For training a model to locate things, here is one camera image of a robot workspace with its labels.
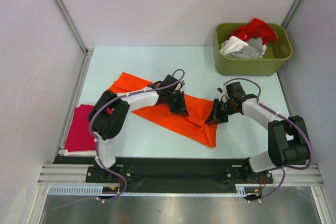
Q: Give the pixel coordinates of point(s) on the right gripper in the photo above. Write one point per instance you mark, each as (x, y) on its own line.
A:
(211, 119)

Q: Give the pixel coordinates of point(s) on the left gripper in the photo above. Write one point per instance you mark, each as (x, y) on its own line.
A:
(177, 109)

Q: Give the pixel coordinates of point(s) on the orange t-shirt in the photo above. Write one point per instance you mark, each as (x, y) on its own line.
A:
(192, 126)

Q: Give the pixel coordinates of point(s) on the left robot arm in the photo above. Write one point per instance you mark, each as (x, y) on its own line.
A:
(108, 115)

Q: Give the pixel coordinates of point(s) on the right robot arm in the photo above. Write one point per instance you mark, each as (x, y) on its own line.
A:
(288, 143)

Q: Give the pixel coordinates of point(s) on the white t-shirt in bin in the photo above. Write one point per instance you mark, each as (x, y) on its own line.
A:
(233, 44)

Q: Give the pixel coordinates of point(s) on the olive green plastic bin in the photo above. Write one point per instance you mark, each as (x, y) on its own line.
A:
(276, 54)

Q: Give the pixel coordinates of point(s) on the grey t-shirt in bin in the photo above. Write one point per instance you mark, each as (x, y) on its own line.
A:
(255, 50)

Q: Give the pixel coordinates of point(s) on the red t-shirt in bin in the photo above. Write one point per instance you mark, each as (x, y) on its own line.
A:
(255, 29)

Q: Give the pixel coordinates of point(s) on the folded magenta t-shirt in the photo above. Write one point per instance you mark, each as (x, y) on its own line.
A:
(79, 141)

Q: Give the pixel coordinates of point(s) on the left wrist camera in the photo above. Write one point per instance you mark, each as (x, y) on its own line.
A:
(179, 86)

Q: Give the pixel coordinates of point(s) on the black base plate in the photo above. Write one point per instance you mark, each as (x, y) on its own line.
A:
(188, 175)

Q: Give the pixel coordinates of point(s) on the white slotted cable duct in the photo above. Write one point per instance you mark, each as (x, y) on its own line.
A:
(110, 191)

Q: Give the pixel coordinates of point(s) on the left aluminium corner post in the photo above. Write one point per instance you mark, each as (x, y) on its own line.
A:
(71, 25)

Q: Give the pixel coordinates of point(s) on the aluminium frame rail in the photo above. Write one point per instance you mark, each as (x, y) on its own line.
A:
(54, 174)

